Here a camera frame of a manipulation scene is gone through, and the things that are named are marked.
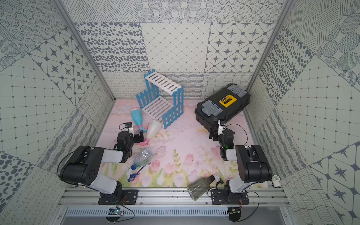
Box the white spray bottle pink nozzle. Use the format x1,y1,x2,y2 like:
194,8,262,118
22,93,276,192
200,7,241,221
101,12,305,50
138,120,162,146

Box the clear spray bottle blue nozzle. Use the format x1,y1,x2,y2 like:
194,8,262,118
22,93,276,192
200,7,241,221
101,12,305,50
127,148,154,182

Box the teal spray bottle pink nozzle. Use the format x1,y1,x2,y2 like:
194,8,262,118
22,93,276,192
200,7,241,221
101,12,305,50
130,108,147,133

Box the smoky grey spray bottle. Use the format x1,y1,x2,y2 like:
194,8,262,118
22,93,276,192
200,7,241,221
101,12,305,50
187,175,224,201

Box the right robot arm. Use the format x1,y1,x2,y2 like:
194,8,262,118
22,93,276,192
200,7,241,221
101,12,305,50
209,128,273,201

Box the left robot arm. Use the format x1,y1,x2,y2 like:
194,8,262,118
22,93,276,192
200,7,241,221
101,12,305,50
57,131,144,203

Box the blue and white slatted shelf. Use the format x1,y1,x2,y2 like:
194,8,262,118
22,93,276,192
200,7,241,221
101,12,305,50
136,70,184,129

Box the black toolbox yellow latch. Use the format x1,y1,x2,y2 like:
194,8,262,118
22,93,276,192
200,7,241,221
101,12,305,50
195,83,251,132

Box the white pipe fitting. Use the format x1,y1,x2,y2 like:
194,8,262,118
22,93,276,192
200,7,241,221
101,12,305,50
271,175,281,188

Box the left circuit board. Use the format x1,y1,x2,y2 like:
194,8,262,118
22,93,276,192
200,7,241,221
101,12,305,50
109,208,124,217

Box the circuit board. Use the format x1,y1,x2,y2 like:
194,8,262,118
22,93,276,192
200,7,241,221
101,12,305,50
109,208,124,217
227,207,242,223

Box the right circuit board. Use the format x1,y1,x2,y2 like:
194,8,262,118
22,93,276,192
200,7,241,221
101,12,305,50
227,207,242,223

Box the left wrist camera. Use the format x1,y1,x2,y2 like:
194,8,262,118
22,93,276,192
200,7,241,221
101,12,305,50
125,122,134,135

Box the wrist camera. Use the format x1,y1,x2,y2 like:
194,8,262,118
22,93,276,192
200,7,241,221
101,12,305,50
218,120,226,135
125,122,134,135

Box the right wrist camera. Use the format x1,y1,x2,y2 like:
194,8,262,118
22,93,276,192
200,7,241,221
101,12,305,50
218,120,226,135

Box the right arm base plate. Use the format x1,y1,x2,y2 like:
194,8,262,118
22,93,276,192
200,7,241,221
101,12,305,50
209,189,249,205

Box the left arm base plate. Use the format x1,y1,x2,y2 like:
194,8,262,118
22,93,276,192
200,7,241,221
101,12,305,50
98,189,139,205

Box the aluminium rail frame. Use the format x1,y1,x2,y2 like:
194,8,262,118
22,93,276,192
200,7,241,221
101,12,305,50
57,188,290,207

